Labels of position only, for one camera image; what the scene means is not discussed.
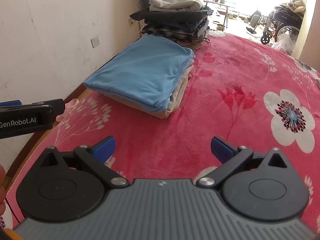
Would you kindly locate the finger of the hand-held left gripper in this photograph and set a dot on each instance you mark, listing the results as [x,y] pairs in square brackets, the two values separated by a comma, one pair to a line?
[10,103]
[57,105]

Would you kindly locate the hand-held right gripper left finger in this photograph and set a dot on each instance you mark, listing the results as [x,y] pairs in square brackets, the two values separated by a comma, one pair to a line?
[105,148]

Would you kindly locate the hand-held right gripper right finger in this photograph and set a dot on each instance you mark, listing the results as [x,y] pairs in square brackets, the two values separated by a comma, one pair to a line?
[222,150]

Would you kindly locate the light blue t-shirt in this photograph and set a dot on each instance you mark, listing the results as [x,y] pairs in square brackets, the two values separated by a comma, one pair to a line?
[142,72]

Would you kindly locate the stack of folded clothes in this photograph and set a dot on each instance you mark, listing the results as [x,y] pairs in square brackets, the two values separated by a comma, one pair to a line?
[172,20]

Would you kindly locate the person's left hand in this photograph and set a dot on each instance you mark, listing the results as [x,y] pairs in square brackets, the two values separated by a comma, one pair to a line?
[2,177]

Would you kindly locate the pink plastic object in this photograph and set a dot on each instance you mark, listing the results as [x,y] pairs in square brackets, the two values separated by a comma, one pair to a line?
[72,103]

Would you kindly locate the beige folded garment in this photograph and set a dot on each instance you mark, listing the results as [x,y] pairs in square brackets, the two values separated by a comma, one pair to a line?
[175,102]

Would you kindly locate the pink floral blanket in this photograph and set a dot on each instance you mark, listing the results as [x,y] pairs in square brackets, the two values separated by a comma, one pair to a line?
[225,80]

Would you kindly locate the white plastic bag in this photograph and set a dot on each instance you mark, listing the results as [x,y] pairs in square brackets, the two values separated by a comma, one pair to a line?
[282,43]

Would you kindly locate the small metal tin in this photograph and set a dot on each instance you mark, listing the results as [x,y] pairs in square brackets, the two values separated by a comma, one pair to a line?
[220,27]

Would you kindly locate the folding table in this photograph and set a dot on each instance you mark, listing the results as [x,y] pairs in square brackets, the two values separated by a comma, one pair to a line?
[220,3]

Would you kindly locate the wheelchair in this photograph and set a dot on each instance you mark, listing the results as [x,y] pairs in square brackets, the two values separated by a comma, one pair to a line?
[285,17]

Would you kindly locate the beige padded jacket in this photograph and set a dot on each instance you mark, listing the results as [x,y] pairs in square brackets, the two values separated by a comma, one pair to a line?
[296,6]

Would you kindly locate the white wall socket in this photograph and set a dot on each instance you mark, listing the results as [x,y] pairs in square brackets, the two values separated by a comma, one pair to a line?
[131,22]
[95,42]

